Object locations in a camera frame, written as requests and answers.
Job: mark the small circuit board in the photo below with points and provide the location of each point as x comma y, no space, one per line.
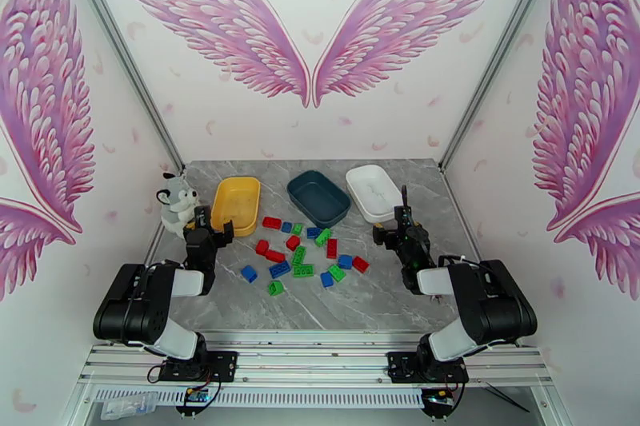
197,395
439,398

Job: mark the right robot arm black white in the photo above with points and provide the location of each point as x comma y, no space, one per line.
490,309

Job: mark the grey white plush toy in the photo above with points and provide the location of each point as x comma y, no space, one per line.
177,205

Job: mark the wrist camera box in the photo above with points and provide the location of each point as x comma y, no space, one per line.
202,217
403,216

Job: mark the yellow plastic container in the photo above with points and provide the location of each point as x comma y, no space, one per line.
235,205

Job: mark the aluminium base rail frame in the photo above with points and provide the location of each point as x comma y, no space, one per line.
310,354

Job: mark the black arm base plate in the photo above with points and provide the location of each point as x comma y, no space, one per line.
224,364
400,364

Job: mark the dark blue plastic container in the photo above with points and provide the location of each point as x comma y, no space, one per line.
318,200

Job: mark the white plastic container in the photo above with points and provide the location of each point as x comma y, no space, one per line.
375,192

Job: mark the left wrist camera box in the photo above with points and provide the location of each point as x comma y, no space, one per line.
202,217

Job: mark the thin black stick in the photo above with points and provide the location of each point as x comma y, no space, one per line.
507,398

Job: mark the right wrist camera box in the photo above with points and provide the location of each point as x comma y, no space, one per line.
403,216

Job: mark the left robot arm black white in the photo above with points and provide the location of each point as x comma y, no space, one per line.
130,309

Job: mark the long blue lego brick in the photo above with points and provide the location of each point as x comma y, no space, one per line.
279,269

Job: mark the clear plastic bag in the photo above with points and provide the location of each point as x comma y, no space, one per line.
127,407

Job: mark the red lego brick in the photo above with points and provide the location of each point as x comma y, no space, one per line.
274,255
293,242
360,264
272,223
331,248
261,247

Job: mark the aluminium frame post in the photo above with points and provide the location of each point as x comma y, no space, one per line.
500,50
125,50

